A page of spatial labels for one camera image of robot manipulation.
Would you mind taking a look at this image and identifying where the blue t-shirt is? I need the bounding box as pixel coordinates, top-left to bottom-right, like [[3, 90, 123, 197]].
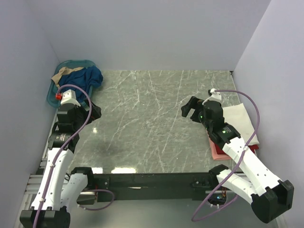
[[58, 66, 103, 97]]

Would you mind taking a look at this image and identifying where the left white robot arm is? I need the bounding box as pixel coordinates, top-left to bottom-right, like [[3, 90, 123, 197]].
[[19, 99, 101, 228]]

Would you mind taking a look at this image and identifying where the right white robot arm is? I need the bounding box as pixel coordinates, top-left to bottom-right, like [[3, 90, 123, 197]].
[[181, 96, 294, 223]]

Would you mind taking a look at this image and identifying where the folded white t-shirt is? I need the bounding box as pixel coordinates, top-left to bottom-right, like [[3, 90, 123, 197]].
[[223, 103, 254, 142]]

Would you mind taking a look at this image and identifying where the folded pink t-shirt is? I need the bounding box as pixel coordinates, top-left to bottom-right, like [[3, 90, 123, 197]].
[[208, 139, 257, 161]]

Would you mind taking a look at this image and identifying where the beige t-shirt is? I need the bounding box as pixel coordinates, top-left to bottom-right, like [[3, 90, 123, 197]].
[[51, 67, 83, 88]]

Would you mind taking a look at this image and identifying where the folded red t-shirt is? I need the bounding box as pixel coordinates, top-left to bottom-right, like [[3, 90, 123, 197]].
[[209, 139, 259, 154]]

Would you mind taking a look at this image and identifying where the black base beam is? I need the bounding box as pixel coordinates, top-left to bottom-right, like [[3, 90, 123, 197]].
[[83, 172, 216, 200]]

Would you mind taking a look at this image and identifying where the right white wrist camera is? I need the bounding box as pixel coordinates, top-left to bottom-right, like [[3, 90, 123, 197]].
[[208, 88, 222, 102]]

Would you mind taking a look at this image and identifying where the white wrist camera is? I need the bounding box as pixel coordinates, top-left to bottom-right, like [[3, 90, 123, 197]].
[[55, 89, 80, 106], [208, 88, 222, 102]]

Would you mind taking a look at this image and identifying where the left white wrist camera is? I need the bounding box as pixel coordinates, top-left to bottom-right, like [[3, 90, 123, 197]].
[[55, 89, 80, 106]]

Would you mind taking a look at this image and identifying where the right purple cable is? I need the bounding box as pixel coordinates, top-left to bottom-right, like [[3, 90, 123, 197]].
[[191, 89, 260, 222]]

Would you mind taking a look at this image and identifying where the purple cable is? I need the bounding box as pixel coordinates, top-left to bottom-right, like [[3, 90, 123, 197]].
[[31, 84, 115, 228], [191, 89, 260, 222]]

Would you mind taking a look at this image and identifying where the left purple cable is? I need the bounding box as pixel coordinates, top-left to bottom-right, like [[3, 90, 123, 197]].
[[31, 84, 115, 228]]

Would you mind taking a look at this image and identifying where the aluminium frame rail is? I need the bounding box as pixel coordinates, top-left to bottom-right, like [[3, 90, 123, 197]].
[[13, 149, 48, 228]]

